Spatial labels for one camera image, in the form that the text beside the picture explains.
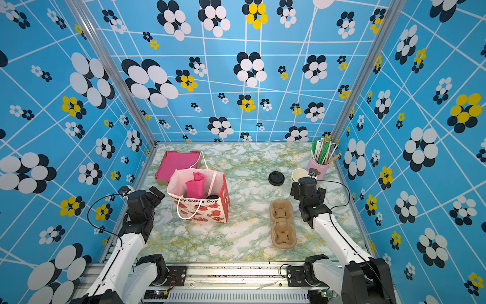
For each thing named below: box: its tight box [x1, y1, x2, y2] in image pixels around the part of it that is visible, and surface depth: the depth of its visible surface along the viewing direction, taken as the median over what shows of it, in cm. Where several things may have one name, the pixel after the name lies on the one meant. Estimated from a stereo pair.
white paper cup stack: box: [291, 167, 309, 184], surface depth 93 cm
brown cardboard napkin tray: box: [155, 150, 202, 185], surface depth 107 cm
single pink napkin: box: [185, 171, 206, 199], surface depth 79 cm
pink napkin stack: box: [155, 151, 200, 184], surface depth 108 cm
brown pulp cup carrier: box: [269, 199, 297, 250], surface depth 84 cm
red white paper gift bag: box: [166, 168, 231, 224], surface depth 79 cm
